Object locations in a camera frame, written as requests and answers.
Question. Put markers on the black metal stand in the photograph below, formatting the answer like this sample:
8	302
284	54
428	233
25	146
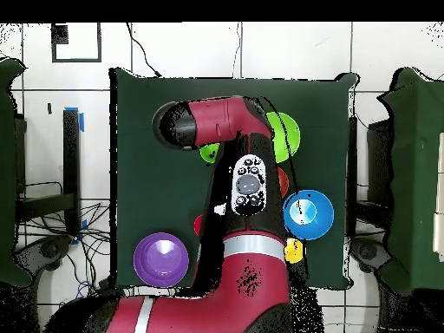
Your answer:
71	156

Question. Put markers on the green cup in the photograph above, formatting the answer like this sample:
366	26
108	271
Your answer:
208	154

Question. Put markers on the yellow cup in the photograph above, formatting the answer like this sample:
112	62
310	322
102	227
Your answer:
294	251

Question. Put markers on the large green bowl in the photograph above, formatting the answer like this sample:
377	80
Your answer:
289	135

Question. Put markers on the blue bowl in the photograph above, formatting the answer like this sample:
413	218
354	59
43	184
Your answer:
312	225

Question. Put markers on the black square floor frame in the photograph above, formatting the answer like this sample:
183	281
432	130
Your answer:
76	60

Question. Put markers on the red cup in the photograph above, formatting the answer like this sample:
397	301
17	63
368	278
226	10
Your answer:
198	225

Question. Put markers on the black box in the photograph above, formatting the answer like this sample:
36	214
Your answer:
380	163

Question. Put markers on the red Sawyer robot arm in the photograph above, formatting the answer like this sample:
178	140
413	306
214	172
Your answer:
242	277

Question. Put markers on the large purple bowl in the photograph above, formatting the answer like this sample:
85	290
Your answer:
161	260

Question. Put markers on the blue tape strip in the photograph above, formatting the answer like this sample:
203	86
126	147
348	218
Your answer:
82	123

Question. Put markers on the black office chair base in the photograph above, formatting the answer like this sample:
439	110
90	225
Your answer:
45	251

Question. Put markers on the dark green tablecloth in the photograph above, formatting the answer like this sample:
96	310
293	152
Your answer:
166	190

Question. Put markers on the green cloth side table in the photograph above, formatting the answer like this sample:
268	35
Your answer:
7	225
416	173

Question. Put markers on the small orange bowl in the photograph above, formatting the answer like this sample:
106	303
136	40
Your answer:
283	182

